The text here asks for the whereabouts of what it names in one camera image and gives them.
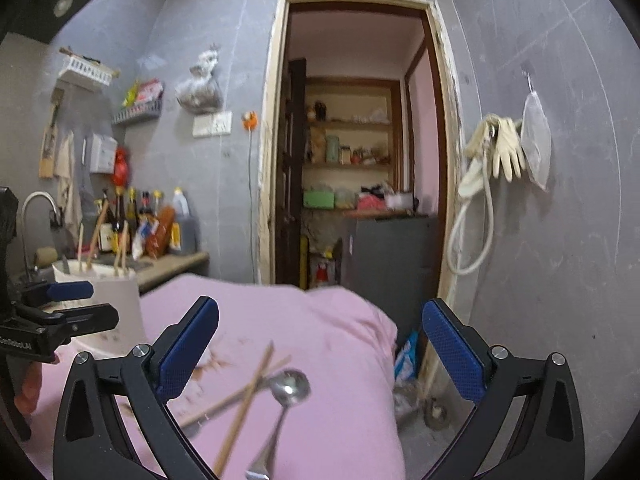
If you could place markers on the yellow packet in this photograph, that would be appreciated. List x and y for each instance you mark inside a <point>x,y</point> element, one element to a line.
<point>131,95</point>

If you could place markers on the white mesh bag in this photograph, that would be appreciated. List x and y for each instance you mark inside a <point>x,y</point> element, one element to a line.
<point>536,140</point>

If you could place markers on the pink cloth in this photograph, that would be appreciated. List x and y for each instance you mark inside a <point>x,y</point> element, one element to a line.
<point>310,330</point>

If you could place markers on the person's left hand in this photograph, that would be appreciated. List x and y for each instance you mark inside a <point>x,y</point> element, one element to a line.
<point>29,390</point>

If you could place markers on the red packet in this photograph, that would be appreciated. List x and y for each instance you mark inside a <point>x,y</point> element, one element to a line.
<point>150,91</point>

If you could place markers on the green canister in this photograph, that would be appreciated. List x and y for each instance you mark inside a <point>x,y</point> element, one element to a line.
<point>332,149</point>

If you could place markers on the dark bottle white label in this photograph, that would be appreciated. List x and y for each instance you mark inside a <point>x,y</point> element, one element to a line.
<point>106,235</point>

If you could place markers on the grey cabinet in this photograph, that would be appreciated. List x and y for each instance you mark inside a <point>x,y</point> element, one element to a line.
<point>390,260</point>

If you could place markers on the blue white bag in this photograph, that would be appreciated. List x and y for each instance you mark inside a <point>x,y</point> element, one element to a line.
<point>407,357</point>

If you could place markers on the cream rubber gloves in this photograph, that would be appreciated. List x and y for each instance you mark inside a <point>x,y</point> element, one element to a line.
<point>507,152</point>

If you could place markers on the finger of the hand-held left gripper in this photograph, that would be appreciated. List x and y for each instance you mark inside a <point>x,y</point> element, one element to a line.
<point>90,317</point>
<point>70,290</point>

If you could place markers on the green box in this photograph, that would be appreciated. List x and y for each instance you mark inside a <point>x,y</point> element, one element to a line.
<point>318,199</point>

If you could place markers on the wooden shelf unit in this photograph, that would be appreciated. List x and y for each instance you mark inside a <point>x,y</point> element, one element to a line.
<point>350,165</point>

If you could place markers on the white wall basket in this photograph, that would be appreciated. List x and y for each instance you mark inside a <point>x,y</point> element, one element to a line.
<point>87,72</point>

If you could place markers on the orange seasoning packets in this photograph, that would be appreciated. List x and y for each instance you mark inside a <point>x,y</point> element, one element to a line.
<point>157,232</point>

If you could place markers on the metal faucet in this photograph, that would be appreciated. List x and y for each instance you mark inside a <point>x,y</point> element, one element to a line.
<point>35,197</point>

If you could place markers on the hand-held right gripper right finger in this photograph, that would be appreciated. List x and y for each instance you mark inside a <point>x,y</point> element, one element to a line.
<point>452,350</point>

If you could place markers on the dark sauce bottle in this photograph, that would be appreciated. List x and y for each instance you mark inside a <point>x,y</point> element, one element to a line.
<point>132,210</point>

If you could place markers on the hanging clear plastic bag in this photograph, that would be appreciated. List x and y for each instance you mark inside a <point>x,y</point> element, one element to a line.
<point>200,92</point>

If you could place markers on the white switch panel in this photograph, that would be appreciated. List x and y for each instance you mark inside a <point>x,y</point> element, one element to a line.
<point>212,124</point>

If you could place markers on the tape roll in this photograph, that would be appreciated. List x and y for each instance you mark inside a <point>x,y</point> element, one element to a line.
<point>45,257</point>

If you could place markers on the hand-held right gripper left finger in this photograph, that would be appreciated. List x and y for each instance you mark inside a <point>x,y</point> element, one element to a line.
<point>185,355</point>

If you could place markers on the wooden cutting board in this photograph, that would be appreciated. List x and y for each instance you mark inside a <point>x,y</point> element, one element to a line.
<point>50,145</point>

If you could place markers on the white wall box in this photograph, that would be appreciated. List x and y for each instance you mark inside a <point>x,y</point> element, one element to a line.
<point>104,155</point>

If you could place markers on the large metal spoon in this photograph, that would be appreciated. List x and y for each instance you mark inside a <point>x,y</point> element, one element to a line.
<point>289,387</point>

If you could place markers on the wooden door frame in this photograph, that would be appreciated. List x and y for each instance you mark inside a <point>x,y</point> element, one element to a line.
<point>450,160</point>

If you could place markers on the dark wooden door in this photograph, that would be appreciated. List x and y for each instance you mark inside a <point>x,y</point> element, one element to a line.
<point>292,185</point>

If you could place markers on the beige hanging towel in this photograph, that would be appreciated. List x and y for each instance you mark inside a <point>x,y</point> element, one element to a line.
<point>65,180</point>

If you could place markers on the red plastic bag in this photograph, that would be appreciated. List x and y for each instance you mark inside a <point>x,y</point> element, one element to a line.
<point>121,170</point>

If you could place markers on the white pot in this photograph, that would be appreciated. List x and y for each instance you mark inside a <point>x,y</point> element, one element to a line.
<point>399,200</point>

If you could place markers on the orange wall socket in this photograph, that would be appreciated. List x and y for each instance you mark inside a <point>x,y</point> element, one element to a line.
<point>250,119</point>

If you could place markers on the grey wall shelf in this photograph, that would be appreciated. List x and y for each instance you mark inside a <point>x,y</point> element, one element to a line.
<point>137,112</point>

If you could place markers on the white plastic utensil holder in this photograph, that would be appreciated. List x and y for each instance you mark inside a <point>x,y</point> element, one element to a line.
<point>120,305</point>

